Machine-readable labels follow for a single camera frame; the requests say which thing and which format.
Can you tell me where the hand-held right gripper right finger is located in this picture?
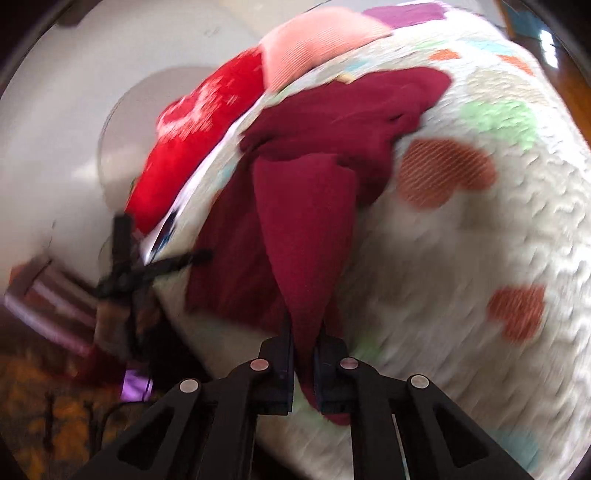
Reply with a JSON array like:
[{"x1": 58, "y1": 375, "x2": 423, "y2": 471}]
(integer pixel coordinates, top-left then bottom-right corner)
[{"x1": 313, "y1": 323, "x2": 536, "y2": 480}]

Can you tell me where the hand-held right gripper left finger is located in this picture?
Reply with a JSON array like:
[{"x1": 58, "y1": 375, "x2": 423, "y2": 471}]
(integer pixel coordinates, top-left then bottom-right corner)
[{"x1": 69, "y1": 310, "x2": 296, "y2": 480}]

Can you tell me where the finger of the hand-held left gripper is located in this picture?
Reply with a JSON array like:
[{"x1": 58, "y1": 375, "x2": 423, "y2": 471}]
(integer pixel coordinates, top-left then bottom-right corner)
[
  {"x1": 112, "y1": 213, "x2": 136, "y2": 278},
  {"x1": 95, "y1": 249, "x2": 214, "y2": 298}
]

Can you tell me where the maroon sweater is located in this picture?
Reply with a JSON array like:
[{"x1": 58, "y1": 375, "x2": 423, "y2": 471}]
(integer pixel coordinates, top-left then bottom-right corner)
[{"x1": 185, "y1": 67, "x2": 453, "y2": 426}]

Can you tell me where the white bed sheet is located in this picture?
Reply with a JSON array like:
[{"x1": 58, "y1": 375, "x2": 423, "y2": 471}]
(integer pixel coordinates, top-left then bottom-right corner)
[{"x1": 141, "y1": 108, "x2": 259, "y2": 264}]

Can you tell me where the striped cloth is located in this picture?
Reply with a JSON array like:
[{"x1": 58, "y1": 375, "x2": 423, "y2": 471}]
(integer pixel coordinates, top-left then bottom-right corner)
[{"x1": 4, "y1": 261, "x2": 100, "y2": 358}]

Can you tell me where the white round headboard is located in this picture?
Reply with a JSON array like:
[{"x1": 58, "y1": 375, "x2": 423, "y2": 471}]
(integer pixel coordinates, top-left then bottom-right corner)
[{"x1": 96, "y1": 67, "x2": 218, "y2": 213}]

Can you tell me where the red embroidered pillow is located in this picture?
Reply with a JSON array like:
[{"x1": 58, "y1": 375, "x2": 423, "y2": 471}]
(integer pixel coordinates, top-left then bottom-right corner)
[{"x1": 126, "y1": 46, "x2": 269, "y2": 235}]

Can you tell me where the heart-patterned quilted bedspread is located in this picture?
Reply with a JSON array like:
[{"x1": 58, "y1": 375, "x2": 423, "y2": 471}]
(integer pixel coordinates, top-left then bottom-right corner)
[{"x1": 143, "y1": 2, "x2": 591, "y2": 480}]

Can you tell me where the pink ribbed pillow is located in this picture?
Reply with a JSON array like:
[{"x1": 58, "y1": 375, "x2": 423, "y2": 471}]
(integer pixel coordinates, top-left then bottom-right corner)
[{"x1": 259, "y1": 7, "x2": 393, "y2": 93}]

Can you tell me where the purple pillow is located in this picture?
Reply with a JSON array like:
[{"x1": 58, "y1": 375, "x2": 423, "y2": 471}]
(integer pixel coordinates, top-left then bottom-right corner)
[{"x1": 362, "y1": 1, "x2": 451, "y2": 29}]

